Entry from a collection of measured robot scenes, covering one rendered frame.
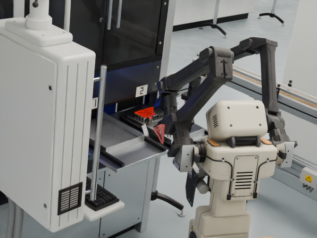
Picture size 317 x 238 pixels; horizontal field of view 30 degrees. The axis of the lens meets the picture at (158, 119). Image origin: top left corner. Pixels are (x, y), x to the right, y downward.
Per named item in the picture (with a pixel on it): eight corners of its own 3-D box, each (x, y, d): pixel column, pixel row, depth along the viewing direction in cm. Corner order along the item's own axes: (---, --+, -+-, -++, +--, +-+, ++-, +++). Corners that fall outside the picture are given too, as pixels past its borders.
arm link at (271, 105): (264, 29, 258) (280, 34, 264) (242, 38, 269) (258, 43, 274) (269, 129, 247) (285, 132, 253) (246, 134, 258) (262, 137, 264)
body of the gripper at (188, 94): (187, 94, 309) (189, 81, 306) (203, 100, 304) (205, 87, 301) (180, 97, 304) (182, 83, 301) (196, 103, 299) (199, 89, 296)
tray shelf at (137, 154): (54, 133, 304) (54, 130, 303) (151, 105, 352) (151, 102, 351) (116, 173, 275) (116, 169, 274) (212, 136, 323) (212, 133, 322)
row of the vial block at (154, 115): (140, 124, 321) (141, 116, 319) (163, 116, 333) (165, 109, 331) (143, 125, 320) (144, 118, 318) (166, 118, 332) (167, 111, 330)
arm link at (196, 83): (194, 77, 295) (204, 76, 298) (187, 72, 301) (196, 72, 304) (192, 89, 298) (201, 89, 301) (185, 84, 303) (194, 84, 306)
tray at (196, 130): (126, 121, 323) (127, 115, 321) (160, 111, 340) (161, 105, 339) (170, 146, 302) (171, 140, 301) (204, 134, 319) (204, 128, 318)
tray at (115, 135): (62, 127, 307) (63, 121, 305) (101, 116, 324) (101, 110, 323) (105, 154, 286) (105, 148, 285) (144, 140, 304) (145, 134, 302)
